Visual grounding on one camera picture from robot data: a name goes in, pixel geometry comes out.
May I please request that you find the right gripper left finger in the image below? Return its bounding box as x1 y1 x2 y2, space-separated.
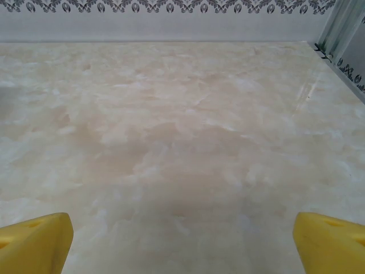
0 212 74 274

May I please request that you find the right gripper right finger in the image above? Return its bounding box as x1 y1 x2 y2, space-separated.
293 211 365 274

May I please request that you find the aluminium frame post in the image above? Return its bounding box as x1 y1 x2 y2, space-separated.
315 0 365 59

